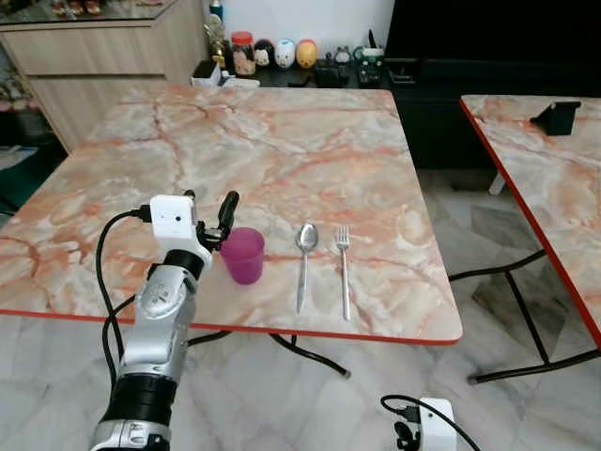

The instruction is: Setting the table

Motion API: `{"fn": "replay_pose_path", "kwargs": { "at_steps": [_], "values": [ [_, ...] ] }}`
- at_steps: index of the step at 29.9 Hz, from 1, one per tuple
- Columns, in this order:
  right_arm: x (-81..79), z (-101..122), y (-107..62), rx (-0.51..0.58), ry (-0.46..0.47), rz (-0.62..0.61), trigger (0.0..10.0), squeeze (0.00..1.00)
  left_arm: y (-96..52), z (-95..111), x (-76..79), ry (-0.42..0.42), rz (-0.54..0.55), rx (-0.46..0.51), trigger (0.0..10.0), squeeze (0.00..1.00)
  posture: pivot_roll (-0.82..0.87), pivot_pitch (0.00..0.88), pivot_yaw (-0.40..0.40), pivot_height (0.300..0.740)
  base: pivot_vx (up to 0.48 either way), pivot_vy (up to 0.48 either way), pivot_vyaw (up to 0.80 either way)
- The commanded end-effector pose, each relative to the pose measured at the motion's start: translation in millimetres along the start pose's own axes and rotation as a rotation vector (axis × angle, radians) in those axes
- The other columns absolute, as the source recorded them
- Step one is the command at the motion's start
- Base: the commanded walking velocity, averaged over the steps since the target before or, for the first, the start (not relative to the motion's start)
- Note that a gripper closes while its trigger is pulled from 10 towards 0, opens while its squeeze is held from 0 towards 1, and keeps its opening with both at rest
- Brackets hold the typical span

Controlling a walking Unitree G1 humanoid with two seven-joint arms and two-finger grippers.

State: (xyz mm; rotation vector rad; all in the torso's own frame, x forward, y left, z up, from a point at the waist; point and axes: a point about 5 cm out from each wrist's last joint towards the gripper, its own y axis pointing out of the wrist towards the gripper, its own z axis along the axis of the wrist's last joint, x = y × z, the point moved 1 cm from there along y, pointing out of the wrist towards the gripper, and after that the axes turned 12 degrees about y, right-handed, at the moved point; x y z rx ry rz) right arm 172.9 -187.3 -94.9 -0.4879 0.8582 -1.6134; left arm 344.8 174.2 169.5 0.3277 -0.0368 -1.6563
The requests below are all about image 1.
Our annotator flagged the purple plastic cup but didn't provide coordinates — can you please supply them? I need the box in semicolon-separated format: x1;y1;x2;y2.
220;226;266;286

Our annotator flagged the silver metal spoon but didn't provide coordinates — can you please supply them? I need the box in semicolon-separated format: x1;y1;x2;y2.
295;223;321;316

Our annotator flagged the small white box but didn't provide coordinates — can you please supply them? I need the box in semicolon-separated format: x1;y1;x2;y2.
192;60;223;89

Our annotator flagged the silver metal fork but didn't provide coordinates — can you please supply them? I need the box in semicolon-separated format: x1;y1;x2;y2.
334;225;353;323

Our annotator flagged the red lidded glass jar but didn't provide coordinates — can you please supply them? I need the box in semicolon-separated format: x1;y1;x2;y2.
230;31;257;77

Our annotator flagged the black round figurine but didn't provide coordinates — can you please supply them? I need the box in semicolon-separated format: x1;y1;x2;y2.
254;39;277;70

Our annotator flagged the light wooden cabinet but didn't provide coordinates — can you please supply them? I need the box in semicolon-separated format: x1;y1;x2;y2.
0;0;209;153

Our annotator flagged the white egg figurine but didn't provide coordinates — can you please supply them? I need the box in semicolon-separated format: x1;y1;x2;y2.
274;38;297;70

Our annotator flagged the yellow egg figurine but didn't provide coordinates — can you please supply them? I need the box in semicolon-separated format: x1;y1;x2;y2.
295;38;319;70

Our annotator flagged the small black stand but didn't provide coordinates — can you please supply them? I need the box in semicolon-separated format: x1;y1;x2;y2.
530;100;582;138

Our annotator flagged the black television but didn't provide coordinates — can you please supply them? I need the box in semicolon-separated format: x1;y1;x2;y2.
384;0;601;69

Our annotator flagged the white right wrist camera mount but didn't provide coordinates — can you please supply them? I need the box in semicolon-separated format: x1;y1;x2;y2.
417;397;459;451

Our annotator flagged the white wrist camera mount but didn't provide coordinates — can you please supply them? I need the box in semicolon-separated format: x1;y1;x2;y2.
149;194;201;258
417;397;459;451

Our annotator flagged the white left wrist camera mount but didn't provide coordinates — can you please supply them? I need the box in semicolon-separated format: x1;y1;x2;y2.
149;194;201;258

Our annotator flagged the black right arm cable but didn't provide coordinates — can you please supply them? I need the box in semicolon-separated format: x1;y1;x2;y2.
379;394;483;451

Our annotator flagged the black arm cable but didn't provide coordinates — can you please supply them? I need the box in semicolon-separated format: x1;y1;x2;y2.
94;207;153;384
379;394;483;451

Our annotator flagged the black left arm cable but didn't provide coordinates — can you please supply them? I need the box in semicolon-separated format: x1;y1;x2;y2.
94;207;153;384

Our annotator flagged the black folding table frame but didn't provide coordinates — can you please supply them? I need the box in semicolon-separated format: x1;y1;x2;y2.
186;329;354;379
448;248;601;385

